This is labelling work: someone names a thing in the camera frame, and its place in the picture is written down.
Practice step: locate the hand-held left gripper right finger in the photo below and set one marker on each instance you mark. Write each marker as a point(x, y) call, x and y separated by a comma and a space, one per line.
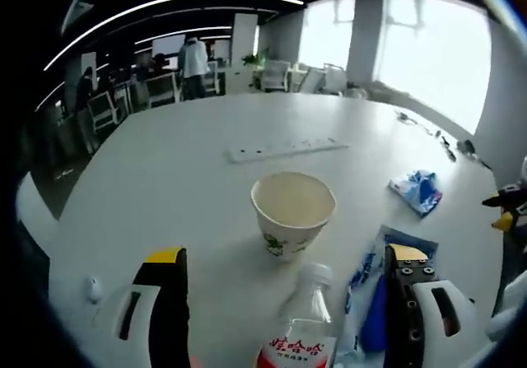
point(416, 310)

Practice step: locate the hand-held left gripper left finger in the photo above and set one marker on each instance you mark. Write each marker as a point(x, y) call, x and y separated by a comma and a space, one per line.
point(164, 314)

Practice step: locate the packaged blue disc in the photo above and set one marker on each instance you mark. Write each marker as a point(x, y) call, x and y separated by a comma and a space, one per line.
point(374, 318)

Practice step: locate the blue plastic packet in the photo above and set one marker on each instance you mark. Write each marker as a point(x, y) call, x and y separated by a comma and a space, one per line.
point(418, 191)

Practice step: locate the clear plastic water bottle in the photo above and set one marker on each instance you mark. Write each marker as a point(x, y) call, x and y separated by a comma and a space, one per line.
point(304, 314)

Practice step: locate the white paper cup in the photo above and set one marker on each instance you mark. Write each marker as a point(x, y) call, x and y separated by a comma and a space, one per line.
point(288, 236)

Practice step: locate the person's left hand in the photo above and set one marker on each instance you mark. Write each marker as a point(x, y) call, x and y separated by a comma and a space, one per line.
point(196, 362)

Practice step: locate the chunky black device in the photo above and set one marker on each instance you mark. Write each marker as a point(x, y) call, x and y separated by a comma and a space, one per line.
point(467, 147)

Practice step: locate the small white round object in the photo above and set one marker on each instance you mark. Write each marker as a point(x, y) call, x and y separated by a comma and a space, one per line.
point(93, 290)

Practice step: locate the slim black device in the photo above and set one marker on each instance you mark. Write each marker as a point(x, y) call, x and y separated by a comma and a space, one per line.
point(449, 147)

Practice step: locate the person's light clothing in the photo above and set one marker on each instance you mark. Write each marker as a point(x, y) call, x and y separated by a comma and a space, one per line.
point(512, 314)

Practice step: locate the white table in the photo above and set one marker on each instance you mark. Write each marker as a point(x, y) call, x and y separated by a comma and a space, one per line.
point(164, 199)

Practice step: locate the white power strip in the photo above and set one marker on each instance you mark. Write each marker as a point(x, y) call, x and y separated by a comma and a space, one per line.
point(284, 150)

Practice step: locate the white office chair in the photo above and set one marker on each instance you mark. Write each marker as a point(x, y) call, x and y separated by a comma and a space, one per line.
point(276, 75)
point(164, 90)
point(315, 80)
point(105, 110)
point(337, 75)

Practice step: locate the white projection screen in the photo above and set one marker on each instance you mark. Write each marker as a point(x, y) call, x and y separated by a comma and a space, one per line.
point(168, 46)

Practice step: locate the green potted plant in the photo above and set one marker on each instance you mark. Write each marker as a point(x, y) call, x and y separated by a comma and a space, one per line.
point(253, 60)

